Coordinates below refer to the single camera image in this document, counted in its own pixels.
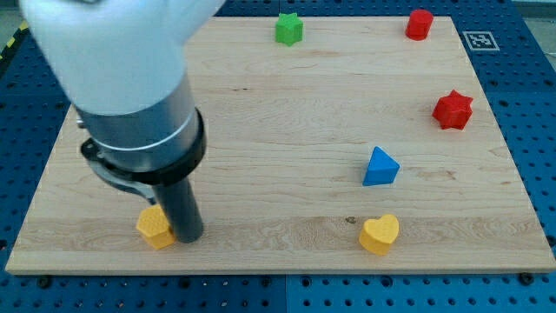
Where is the red cylinder block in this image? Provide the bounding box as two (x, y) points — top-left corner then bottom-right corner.
(405, 9), (434, 41)

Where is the red star block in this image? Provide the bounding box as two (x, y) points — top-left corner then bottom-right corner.
(432, 90), (473, 130)

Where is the white fiducial marker tag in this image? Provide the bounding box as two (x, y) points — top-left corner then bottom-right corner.
(463, 30), (500, 51)

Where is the green star block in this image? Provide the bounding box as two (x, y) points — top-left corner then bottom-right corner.
(275, 13), (304, 46)

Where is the yellow hexagon block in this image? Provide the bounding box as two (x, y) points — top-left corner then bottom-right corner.
(136, 204), (176, 250)

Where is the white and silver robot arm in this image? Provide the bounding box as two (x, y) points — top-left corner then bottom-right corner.
(19, 0), (223, 243)

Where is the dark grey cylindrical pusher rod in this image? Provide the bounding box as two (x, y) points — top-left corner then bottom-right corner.
(153, 178), (203, 243)

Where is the yellow heart block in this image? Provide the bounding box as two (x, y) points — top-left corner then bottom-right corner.
(358, 214), (400, 256)

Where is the black flange mount ring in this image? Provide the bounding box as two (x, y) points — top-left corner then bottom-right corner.
(80, 109), (207, 204)

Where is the light wooden board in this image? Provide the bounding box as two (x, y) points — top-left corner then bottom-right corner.
(6, 17), (555, 276)

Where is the yellow black hazard tape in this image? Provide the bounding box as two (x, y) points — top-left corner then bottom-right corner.
(1, 20), (29, 62)

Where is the blue triangle block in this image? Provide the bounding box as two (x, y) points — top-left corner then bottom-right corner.
(362, 146), (400, 186)

